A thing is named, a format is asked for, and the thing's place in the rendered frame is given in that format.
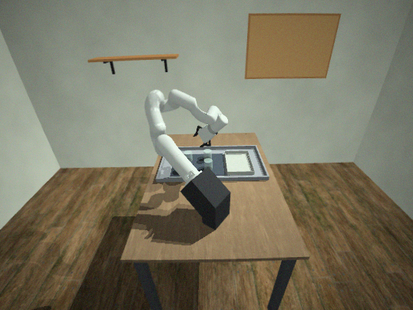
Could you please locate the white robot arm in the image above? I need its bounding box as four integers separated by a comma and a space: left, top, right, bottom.
144, 90, 228, 186

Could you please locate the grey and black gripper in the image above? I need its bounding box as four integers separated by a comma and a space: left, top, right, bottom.
193, 124, 216, 147

